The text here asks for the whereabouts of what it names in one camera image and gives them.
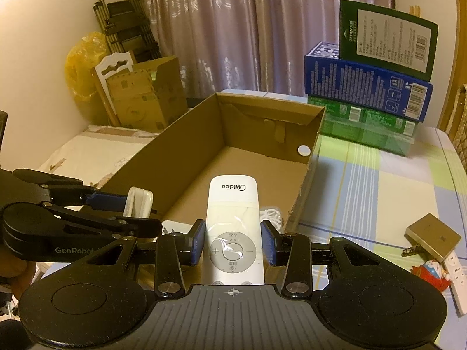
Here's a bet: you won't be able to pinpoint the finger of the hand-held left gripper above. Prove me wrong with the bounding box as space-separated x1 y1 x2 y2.
44 205 163 240
13 169 126 211

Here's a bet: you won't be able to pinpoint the person's left hand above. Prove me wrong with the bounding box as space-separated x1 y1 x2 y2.
0 260 37 300

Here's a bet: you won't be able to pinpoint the yellow plastic bag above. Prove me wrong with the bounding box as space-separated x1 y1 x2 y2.
65 31 110 101

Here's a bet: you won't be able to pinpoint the white remote control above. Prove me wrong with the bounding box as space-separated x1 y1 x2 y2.
202 175 265 287

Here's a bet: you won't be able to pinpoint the wooden door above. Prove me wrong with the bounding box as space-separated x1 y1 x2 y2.
436 69 467 132

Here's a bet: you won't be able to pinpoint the black folding ladder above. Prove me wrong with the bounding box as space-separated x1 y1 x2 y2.
94 0 161 66

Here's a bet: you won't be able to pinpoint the cardboard box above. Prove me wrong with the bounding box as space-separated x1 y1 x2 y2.
98 92 326 249

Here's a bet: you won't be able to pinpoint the small stacked cardboard boxes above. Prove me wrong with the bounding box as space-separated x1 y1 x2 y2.
106 56 188 132

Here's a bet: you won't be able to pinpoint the red toy figure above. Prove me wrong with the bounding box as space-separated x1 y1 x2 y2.
412 258 451 293

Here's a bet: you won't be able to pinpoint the white carved board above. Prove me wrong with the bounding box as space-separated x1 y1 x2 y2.
91 52 135 125

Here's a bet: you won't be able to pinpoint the chair with quilted cover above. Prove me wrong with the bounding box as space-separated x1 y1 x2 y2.
447 84 467 176

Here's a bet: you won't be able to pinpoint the light green clear box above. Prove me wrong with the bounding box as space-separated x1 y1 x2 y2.
306 95 419 157

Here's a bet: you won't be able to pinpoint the white power strip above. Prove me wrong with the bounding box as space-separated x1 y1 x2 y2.
446 251 467 316

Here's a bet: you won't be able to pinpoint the white rounded charger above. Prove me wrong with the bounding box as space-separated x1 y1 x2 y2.
123 187 154 219

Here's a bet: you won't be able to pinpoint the mauve curtain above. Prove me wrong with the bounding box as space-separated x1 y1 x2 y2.
136 0 396 99

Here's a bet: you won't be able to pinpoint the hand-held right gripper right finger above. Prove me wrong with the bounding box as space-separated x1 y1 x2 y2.
260 220 382 298

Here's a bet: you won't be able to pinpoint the blue carton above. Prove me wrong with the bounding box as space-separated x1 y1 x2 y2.
304 42 434 123

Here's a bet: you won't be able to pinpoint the dark green carton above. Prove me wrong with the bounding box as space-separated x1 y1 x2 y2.
339 0 438 81

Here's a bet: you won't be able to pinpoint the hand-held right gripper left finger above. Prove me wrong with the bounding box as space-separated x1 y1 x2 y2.
75 219 205 298

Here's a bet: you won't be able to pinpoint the gold box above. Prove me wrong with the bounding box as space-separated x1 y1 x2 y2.
405 213 462 263

